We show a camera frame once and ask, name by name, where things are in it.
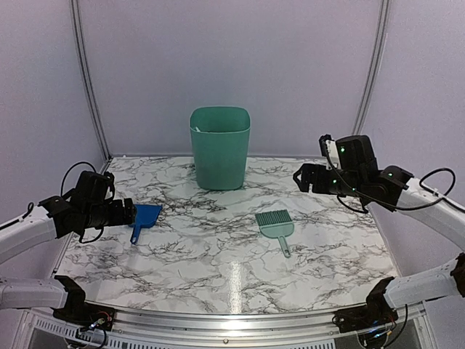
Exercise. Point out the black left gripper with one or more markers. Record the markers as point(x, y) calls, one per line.
point(118, 218)

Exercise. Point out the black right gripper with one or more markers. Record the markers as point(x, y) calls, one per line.
point(308, 170)

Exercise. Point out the blue plastic dustpan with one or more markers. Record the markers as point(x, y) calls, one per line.
point(146, 217)

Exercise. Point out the light green hand brush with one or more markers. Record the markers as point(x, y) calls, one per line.
point(276, 225)

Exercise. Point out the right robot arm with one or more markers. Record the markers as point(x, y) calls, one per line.
point(403, 206)

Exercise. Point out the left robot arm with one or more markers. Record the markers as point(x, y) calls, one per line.
point(91, 204)

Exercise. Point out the green plastic waste bin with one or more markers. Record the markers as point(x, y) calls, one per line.
point(220, 150)

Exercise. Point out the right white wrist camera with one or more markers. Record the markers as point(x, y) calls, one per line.
point(329, 151)

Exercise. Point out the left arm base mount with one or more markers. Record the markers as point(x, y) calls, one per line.
point(87, 314)

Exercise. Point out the aluminium front frame rail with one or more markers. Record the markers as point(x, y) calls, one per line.
point(135, 328)

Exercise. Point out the right aluminium corner post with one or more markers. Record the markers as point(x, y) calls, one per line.
point(373, 67)

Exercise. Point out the aluminium corner post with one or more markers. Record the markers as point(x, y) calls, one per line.
point(373, 67)
point(78, 32)

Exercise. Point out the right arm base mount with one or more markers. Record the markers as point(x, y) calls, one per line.
point(360, 318)

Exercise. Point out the left aluminium corner post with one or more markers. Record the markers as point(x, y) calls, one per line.
point(78, 32)

